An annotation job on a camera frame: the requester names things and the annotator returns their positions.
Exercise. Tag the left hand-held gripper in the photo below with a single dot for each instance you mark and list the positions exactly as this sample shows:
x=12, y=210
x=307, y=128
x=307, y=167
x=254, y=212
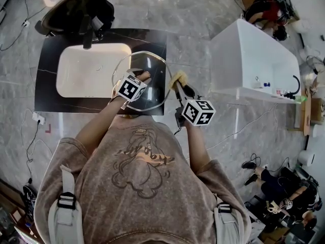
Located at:
x=130, y=88

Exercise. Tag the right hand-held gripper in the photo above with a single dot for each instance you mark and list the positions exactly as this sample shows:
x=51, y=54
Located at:
x=198, y=112

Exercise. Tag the yellow sponge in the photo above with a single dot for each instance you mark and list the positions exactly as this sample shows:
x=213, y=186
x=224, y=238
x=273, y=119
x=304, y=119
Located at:
x=177, y=76

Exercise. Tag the person's right forearm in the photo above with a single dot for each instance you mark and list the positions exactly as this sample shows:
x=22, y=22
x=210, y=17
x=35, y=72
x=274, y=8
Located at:
x=198, y=149

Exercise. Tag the person's left forearm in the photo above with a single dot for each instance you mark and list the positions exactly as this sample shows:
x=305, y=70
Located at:
x=99, y=126

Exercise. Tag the white sink basin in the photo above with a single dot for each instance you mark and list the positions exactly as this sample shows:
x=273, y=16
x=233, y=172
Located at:
x=83, y=72

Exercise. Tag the black sink faucet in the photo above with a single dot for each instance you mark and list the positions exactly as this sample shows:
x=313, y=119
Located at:
x=87, y=38

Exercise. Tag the white bathtub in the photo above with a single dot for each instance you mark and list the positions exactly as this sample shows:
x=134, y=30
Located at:
x=238, y=57

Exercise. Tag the black office chair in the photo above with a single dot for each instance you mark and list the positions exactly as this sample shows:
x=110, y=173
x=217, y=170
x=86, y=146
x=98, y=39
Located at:
x=73, y=11

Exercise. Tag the person's brown printed shirt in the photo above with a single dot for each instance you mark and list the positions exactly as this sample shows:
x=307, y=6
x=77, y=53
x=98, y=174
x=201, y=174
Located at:
x=142, y=187

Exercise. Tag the white power strip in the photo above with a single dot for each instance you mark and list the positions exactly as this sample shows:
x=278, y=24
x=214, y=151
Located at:
x=38, y=118
x=26, y=23

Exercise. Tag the black curved tub faucet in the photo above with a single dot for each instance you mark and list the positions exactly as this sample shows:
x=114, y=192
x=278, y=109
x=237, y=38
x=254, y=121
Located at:
x=299, y=85

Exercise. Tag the green bottle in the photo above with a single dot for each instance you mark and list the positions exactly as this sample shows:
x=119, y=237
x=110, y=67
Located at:
x=300, y=99

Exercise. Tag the wooden board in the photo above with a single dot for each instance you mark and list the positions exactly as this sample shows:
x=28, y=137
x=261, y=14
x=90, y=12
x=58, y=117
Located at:
x=306, y=110

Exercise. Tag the brown cardboard box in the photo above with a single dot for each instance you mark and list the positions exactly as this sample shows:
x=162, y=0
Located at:
x=318, y=109

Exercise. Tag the white cylinder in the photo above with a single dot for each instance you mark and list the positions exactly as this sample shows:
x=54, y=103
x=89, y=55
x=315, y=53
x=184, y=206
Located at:
x=306, y=158
x=318, y=130

